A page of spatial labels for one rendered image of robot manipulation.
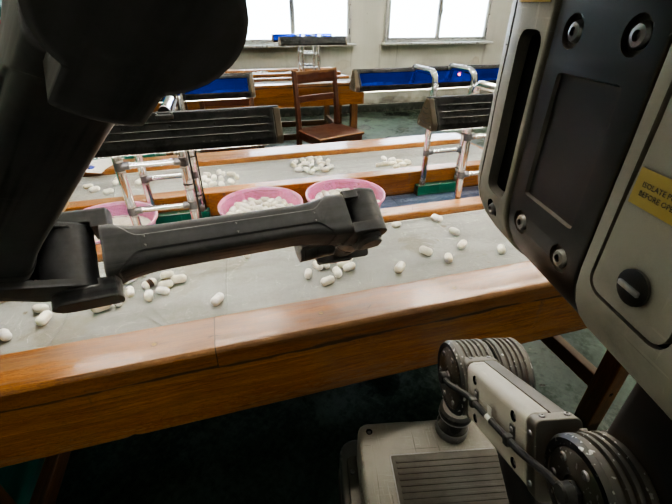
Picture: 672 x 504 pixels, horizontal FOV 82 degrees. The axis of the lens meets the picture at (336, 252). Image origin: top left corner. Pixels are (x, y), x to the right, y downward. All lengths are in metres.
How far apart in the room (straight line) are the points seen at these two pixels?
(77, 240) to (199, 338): 0.34
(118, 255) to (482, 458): 0.80
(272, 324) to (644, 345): 0.65
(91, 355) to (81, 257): 0.34
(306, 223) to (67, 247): 0.27
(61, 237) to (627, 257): 0.49
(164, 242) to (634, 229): 0.44
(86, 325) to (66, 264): 0.45
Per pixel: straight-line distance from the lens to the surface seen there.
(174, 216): 1.39
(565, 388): 1.88
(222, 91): 1.41
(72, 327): 0.95
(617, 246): 0.21
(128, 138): 0.88
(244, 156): 1.73
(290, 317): 0.78
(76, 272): 0.50
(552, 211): 0.25
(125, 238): 0.50
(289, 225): 0.52
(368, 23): 6.19
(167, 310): 0.90
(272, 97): 3.61
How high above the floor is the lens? 1.28
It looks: 32 degrees down
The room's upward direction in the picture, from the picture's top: straight up
